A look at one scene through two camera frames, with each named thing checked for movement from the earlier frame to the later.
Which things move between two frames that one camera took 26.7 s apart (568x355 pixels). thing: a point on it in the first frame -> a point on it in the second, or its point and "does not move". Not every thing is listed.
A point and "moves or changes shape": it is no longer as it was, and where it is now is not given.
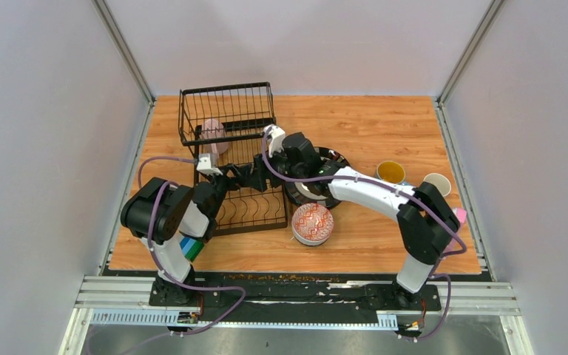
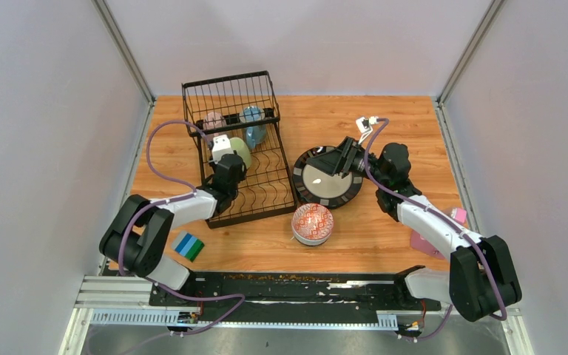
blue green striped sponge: x=191 y=248 does not move
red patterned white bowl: x=312 y=224 does not move
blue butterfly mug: x=390 y=171 moves or changes shape
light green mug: x=443 y=183 -> x=242 y=150
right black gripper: x=272 y=160 -> x=334 y=161
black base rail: x=293 y=291 does not move
